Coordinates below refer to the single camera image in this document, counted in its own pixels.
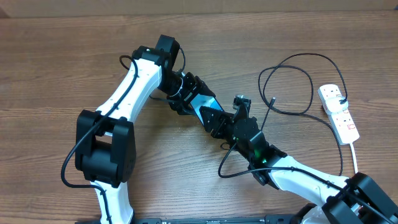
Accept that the Samsung Galaxy smartphone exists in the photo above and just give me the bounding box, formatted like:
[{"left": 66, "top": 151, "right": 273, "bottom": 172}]
[{"left": 190, "top": 94, "right": 223, "bottom": 120}]

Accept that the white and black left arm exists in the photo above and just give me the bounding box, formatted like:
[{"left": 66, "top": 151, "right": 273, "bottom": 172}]
[{"left": 68, "top": 35, "right": 222, "bottom": 223}]

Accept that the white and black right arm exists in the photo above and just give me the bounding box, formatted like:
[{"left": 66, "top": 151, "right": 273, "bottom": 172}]
[{"left": 199, "top": 105, "right": 397, "bottom": 223}]

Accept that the white USB charger plug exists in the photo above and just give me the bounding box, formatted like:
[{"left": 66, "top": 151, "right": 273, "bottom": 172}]
[{"left": 324, "top": 96, "right": 349, "bottom": 114}]

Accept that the white power extension strip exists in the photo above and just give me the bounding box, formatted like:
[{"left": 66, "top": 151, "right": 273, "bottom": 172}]
[{"left": 317, "top": 84, "right": 359, "bottom": 145}]

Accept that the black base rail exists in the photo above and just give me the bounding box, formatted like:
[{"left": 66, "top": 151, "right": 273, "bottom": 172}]
[{"left": 131, "top": 214, "right": 302, "bottom": 224}]

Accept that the white extension strip cord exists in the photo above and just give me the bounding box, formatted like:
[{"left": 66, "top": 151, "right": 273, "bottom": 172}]
[{"left": 349, "top": 142, "right": 359, "bottom": 174}]

